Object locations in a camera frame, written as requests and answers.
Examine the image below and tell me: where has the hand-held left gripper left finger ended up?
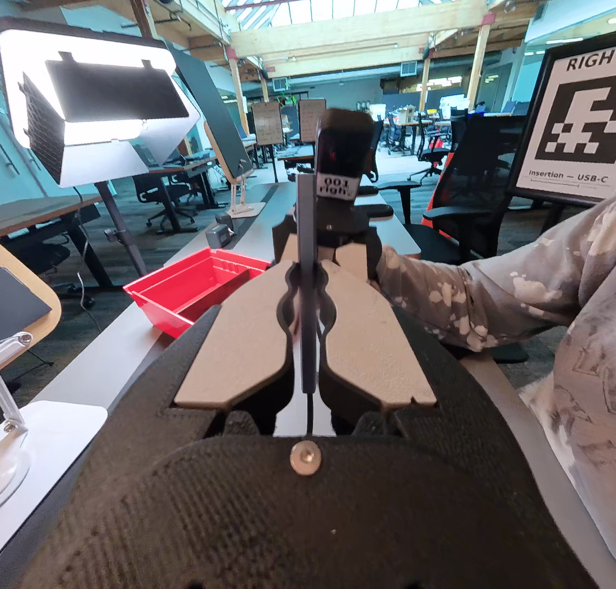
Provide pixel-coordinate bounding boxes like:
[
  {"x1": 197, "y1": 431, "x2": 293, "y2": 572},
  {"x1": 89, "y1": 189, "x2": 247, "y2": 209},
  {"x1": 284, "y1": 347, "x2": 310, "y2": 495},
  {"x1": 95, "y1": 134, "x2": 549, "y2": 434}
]
[{"x1": 173, "y1": 260, "x2": 296, "y2": 421}]

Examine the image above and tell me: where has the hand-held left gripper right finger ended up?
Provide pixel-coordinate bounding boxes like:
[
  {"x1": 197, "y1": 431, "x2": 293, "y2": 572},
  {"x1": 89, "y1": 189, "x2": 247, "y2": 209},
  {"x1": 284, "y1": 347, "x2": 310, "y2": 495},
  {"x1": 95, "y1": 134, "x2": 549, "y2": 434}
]
[{"x1": 318, "y1": 260, "x2": 438, "y2": 423}]

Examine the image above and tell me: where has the red plastic bin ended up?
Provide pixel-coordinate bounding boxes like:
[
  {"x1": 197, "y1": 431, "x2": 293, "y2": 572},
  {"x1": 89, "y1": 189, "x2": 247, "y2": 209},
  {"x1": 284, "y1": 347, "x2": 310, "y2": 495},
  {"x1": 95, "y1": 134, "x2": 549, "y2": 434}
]
[{"x1": 123, "y1": 246, "x2": 271, "y2": 339}]

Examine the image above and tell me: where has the person's right forearm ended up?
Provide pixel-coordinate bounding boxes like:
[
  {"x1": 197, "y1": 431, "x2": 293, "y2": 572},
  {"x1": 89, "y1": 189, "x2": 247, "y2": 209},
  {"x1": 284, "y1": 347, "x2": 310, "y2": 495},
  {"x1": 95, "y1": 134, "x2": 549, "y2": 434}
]
[{"x1": 375, "y1": 197, "x2": 616, "y2": 359}]

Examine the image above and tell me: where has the standing whiteboard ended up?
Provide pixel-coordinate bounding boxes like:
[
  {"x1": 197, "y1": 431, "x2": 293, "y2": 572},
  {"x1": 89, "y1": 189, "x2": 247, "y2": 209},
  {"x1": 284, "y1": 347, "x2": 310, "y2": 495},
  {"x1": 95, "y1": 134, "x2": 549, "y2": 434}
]
[
  {"x1": 252, "y1": 100, "x2": 285, "y2": 146},
  {"x1": 298, "y1": 99, "x2": 327, "y2": 143}
]

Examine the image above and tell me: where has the white folding board stand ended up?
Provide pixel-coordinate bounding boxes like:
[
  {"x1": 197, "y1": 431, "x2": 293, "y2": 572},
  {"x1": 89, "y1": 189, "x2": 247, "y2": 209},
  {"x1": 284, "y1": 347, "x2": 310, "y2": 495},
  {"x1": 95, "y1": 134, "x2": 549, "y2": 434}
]
[
  {"x1": 0, "y1": 331, "x2": 108, "y2": 551},
  {"x1": 225, "y1": 180, "x2": 266, "y2": 217}
]

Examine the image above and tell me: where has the grey power adapter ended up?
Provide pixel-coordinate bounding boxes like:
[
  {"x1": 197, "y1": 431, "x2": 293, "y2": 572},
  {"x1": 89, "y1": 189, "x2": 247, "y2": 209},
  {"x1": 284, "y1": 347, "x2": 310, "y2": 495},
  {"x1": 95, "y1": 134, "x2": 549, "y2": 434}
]
[{"x1": 206, "y1": 216, "x2": 237, "y2": 249}]

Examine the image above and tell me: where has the red office chair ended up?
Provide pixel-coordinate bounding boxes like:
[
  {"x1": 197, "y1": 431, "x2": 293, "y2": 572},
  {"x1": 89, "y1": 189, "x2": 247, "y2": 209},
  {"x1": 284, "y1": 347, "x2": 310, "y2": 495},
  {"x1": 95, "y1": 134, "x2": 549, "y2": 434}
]
[{"x1": 423, "y1": 137, "x2": 455, "y2": 226}]

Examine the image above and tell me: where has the black mesh office chair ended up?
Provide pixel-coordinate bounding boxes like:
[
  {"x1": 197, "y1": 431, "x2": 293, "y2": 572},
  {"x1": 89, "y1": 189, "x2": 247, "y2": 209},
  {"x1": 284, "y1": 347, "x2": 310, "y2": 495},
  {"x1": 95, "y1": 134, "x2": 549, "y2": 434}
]
[{"x1": 375, "y1": 113, "x2": 527, "y2": 265}]

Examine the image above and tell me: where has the black light stand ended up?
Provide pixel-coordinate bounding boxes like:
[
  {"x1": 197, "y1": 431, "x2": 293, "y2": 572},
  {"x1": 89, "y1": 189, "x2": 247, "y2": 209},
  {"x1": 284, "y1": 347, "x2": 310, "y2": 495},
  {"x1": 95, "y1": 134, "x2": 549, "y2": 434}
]
[{"x1": 94, "y1": 180, "x2": 147, "y2": 278}]

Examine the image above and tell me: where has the person's speckled sweatshirt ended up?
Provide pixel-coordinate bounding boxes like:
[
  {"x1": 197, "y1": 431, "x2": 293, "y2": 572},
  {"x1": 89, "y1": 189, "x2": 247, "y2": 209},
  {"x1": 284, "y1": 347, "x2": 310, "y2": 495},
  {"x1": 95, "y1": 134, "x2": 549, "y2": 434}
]
[{"x1": 517, "y1": 281, "x2": 616, "y2": 558}]

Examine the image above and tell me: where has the framed marker sign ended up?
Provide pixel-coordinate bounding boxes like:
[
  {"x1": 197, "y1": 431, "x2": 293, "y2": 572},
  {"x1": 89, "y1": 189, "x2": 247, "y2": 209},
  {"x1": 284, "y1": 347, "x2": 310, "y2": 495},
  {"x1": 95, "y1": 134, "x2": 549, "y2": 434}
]
[{"x1": 508, "y1": 35, "x2": 616, "y2": 208}]

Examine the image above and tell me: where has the studio light panel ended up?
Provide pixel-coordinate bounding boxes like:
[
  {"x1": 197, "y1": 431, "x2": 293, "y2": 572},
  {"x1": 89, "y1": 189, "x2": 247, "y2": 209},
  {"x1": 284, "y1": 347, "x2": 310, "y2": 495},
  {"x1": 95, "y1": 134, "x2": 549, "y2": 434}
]
[{"x1": 0, "y1": 19, "x2": 202, "y2": 189}]

